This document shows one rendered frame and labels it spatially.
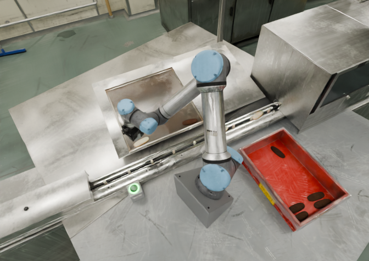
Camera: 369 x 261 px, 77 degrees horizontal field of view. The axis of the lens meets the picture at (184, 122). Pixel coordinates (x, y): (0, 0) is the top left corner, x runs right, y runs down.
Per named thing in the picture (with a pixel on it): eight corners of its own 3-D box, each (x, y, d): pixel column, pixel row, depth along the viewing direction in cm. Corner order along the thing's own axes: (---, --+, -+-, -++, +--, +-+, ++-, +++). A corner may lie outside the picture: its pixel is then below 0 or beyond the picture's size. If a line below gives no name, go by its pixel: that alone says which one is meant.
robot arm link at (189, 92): (225, 49, 103) (152, 111, 124) (218, 46, 93) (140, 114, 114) (240, 70, 102) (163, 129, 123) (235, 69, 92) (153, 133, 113)
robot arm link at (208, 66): (236, 181, 99) (229, 50, 92) (229, 196, 86) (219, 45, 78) (210, 178, 104) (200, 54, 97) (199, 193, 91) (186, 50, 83)
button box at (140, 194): (133, 205, 127) (128, 198, 118) (129, 193, 131) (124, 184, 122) (147, 199, 129) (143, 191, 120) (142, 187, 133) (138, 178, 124)
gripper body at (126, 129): (123, 134, 126) (118, 124, 115) (133, 123, 129) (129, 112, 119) (133, 142, 124) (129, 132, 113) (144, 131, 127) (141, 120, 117)
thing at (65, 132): (116, 262, 179) (70, 238, 114) (59, 162, 236) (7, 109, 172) (263, 135, 246) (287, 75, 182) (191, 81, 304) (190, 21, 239)
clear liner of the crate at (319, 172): (293, 235, 110) (300, 229, 103) (234, 156, 138) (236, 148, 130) (344, 202, 119) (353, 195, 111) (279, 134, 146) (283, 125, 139)
